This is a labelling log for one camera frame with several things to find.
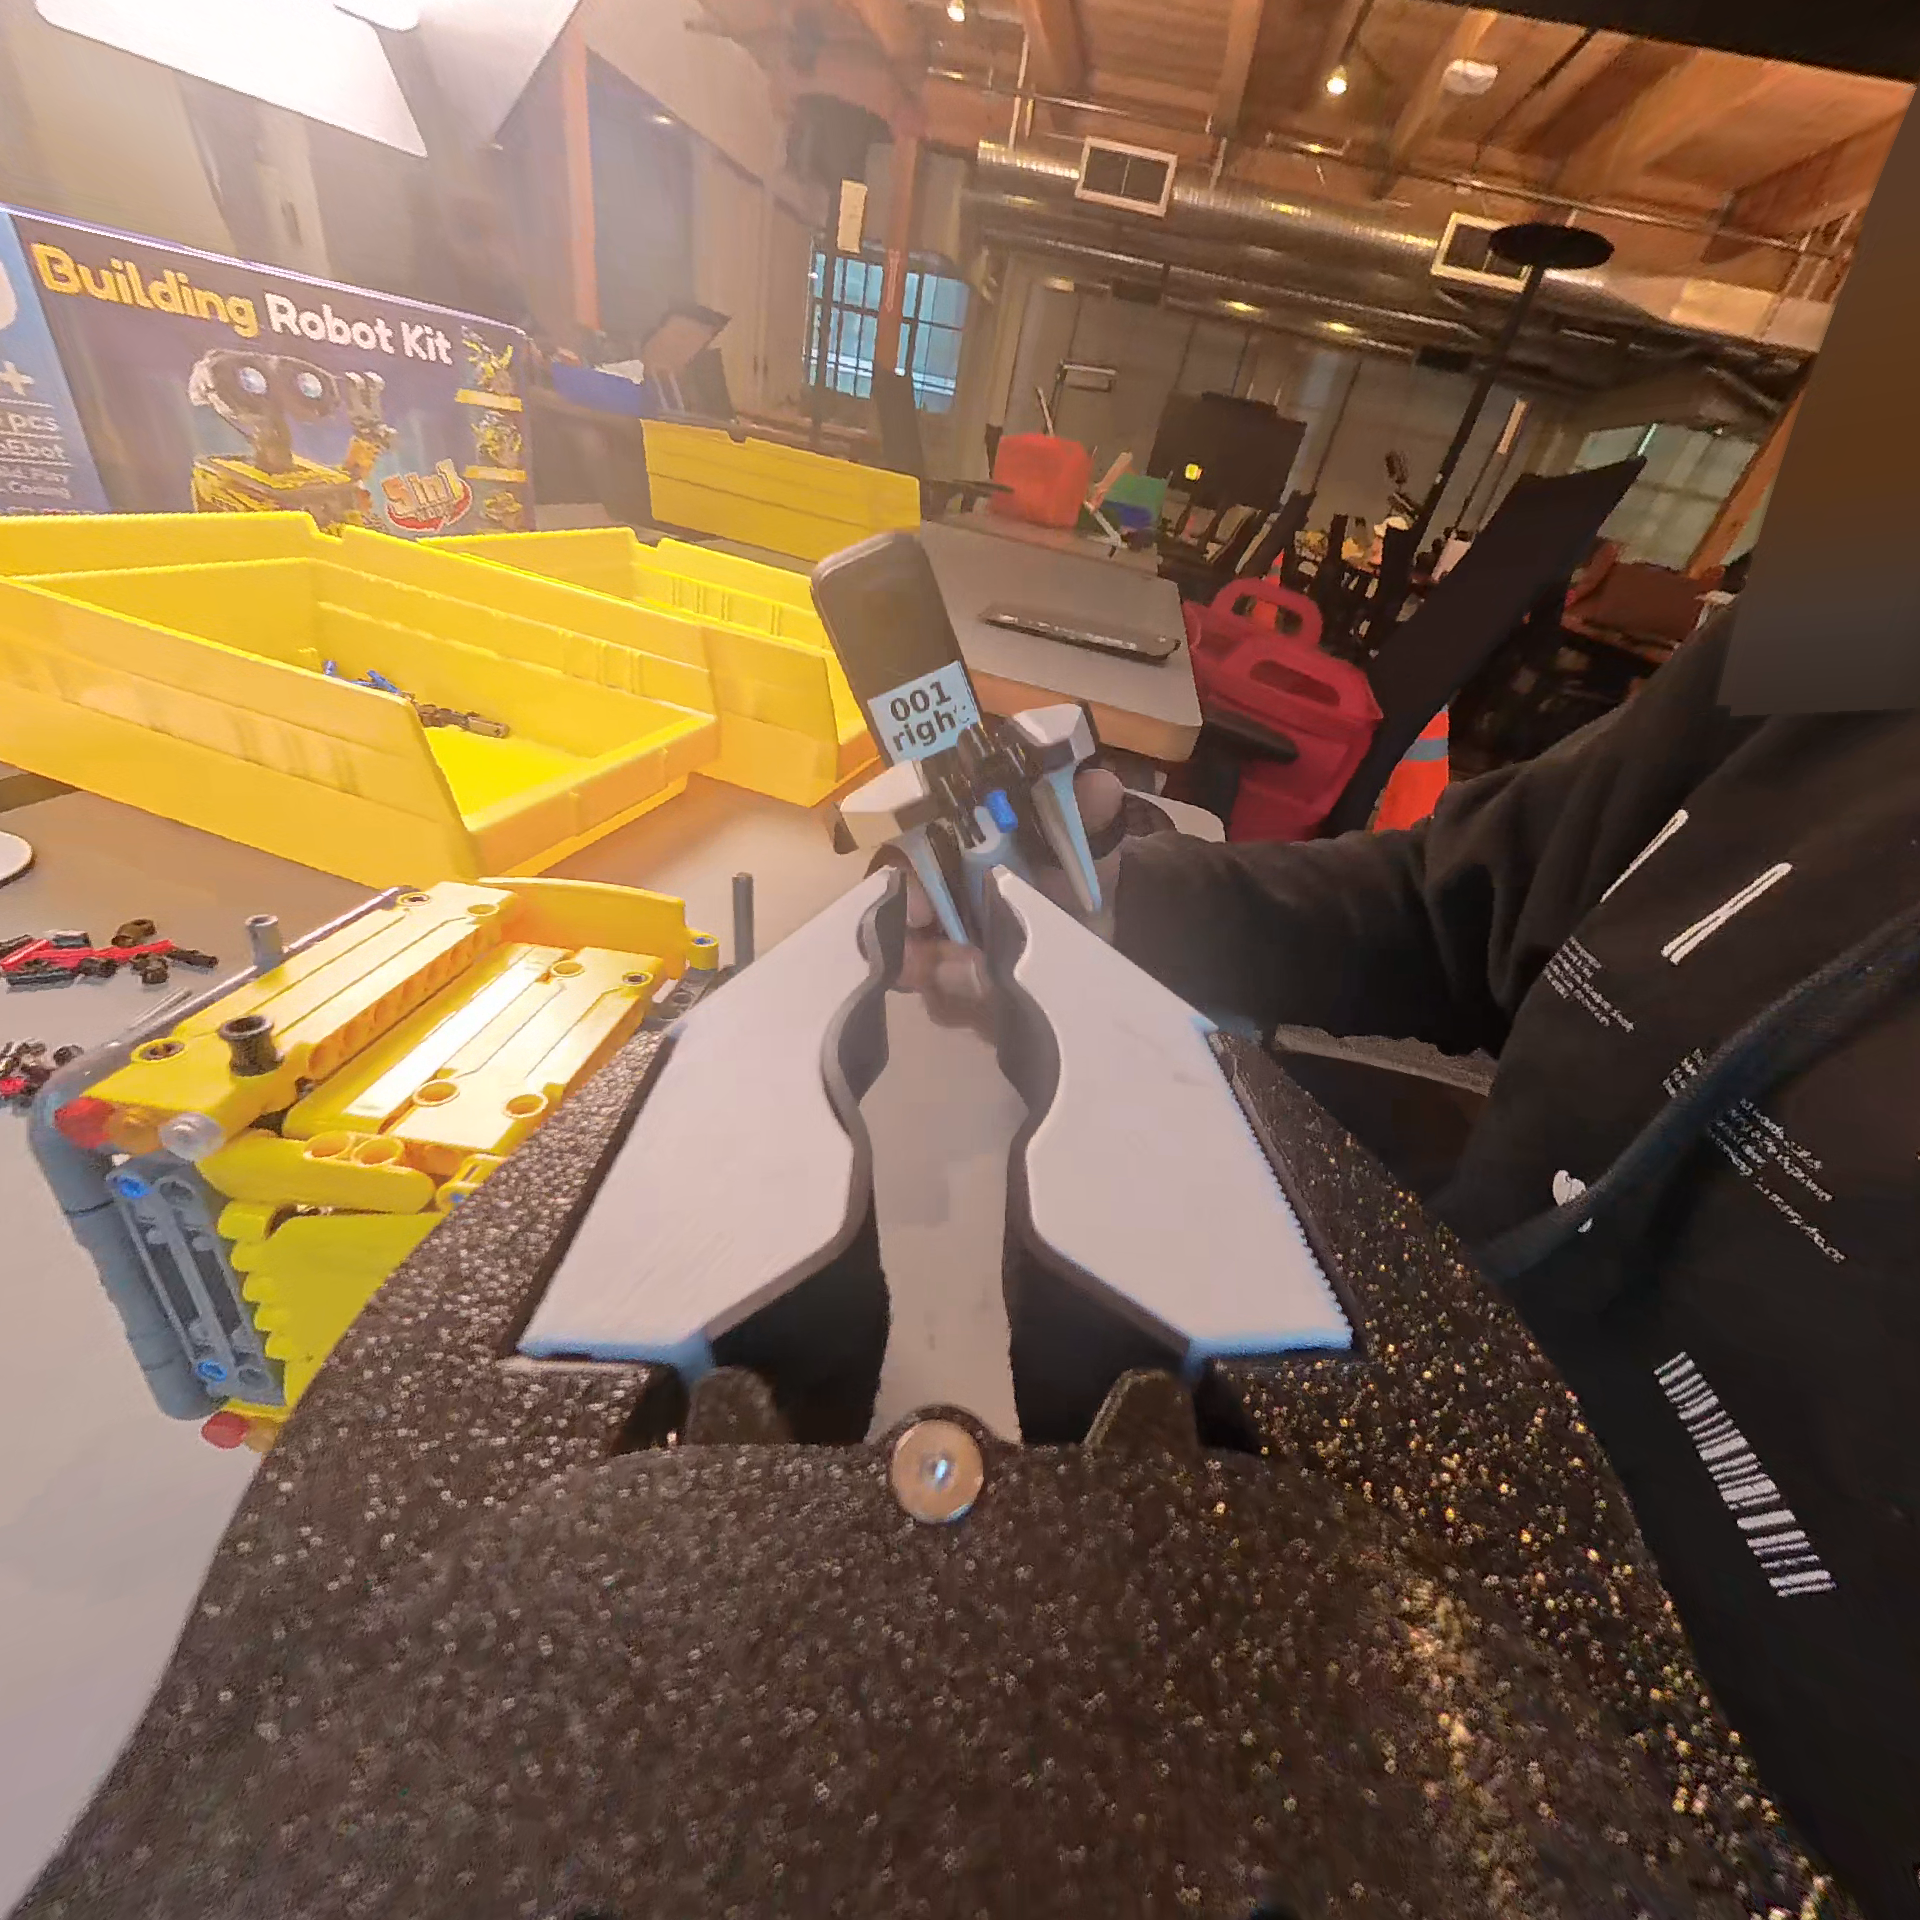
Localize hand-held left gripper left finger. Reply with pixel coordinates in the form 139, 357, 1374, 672
517, 881, 897, 1385

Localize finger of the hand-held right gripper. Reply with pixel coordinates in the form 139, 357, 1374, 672
844, 785, 972, 950
1004, 704, 1109, 914

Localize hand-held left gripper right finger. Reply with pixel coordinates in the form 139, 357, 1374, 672
1004, 870, 1359, 1379

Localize yellow toy block robot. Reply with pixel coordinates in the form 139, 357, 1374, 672
32, 874, 725, 1451

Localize person's right forearm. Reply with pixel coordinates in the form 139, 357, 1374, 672
1126, 706, 1592, 1058

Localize grey desk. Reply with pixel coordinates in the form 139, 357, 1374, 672
0, 765, 902, 1920

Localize person's right hand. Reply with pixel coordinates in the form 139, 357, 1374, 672
1073, 764, 1221, 934

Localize yellow plastic bin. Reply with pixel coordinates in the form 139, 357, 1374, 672
0, 513, 723, 890
331, 526, 888, 812
641, 420, 932, 572

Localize black flat device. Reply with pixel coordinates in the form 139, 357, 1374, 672
982, 609, 1191, 665

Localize red container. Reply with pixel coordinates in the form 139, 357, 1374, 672
997, 433, 1091, 530

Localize red plastic canister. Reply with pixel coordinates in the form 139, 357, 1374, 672
1198, 630, 1385, 846
1183, 574, 1326, 682

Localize person in black hoodie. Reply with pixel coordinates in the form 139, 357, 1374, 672
1320, 585, 1920, 1920

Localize small red black parts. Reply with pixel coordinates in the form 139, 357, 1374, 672
0, 929, 216, 1100

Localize blue printed cardboard box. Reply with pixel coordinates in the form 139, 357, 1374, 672
0, 206, 544, 540

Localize black round-top stand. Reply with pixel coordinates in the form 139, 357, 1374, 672
1406, 218, 1619, 589

